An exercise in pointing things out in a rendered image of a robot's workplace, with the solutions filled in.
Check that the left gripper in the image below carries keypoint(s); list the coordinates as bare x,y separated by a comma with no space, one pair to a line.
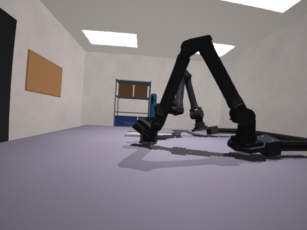
142,138

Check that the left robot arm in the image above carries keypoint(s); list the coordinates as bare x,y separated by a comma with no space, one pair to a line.
246,134

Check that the blue electric screwdriver barrel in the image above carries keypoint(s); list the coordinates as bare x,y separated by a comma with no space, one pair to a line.
152,104

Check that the white shallow rectangular tray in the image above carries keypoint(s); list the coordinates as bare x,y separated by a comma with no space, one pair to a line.
160,134

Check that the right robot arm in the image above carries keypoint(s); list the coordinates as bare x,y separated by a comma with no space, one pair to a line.
177,105

